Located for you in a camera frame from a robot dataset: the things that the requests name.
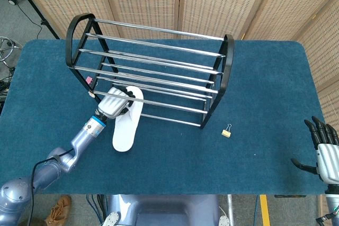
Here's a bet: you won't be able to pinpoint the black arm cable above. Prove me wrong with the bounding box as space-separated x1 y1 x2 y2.
31 150 75 226

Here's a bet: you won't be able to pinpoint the robot torso base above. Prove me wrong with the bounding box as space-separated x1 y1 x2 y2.
102 194 231 226

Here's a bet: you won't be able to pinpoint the brown leather shoe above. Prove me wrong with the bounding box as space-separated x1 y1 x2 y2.
44 195 72 226

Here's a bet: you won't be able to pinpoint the blue carpet table cover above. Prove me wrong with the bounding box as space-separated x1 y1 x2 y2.
0 39 328 196

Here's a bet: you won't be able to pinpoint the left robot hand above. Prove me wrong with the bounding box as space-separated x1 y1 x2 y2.
97 85 136 120

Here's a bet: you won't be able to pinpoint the black floor cable bundle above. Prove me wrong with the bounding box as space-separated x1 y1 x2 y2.
0 65 13 102

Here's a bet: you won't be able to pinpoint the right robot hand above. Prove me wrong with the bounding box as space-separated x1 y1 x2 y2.
290 116 339 184

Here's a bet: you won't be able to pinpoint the black wheeled stand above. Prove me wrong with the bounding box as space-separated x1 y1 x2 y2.
4 0 60 40

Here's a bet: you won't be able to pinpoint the chrome stool base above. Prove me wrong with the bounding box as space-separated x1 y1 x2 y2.
0 36 21 66

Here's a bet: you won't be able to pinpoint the metal table leg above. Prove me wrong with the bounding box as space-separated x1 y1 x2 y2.
226 194 235 224

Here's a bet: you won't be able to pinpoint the white slipper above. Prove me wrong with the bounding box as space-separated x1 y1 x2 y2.
112 86 145 153

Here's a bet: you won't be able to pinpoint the black shoe rack chrome bars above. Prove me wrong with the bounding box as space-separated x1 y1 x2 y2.
65 13 235 130

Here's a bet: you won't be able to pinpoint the yellow binder clip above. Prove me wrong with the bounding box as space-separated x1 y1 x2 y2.
221 123 233 139

